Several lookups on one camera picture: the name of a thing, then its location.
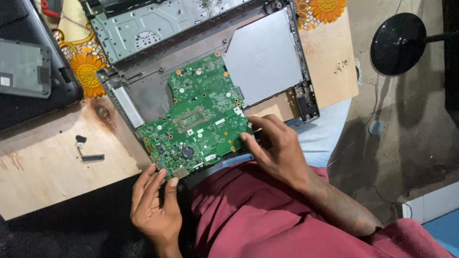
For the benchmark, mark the sunflower print table cover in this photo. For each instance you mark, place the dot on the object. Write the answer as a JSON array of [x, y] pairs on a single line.
[[86, 71]]

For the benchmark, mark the grey plastic cover panel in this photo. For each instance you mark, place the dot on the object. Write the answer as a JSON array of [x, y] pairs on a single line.
[[23, 68]]

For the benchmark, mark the grey round cap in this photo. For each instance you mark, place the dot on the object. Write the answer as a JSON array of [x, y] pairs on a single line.
[[377, 127]]

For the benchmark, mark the grey laptop base chassis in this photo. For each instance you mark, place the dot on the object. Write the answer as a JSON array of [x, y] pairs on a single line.
[[150, 82]]

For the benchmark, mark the silver optical drive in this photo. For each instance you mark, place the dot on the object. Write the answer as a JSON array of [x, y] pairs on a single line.
[[263, 61]]

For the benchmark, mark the light blue trousers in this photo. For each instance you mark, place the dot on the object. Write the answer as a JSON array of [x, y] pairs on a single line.
[[326, 136]]

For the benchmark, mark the green laptop motherboard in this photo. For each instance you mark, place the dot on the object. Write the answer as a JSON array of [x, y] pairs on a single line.
[[200, 118]]

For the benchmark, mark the black cloth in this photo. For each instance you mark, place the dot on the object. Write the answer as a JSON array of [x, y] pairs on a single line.
[[71, 233]]

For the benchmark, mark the black closed laptop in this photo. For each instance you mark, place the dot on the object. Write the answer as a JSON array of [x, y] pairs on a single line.
[[21, 107]]

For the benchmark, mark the person's right hand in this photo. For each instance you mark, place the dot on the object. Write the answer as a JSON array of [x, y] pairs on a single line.
[[283, 154]]

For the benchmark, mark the red and black tool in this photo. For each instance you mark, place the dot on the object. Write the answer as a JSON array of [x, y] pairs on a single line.
[[50, 7]]

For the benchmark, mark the black round stand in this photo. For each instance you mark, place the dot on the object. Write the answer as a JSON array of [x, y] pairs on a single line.
[[398, 44]]

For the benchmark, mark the person's left hand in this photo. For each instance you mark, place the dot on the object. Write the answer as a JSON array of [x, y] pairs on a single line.
[[154, 215]]

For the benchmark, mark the silver metal keyboard plate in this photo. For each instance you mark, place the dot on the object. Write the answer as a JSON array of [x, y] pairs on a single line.
[[143, 25]]

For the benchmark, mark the red shirt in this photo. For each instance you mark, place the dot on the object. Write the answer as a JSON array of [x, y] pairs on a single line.
[[258, 222]]

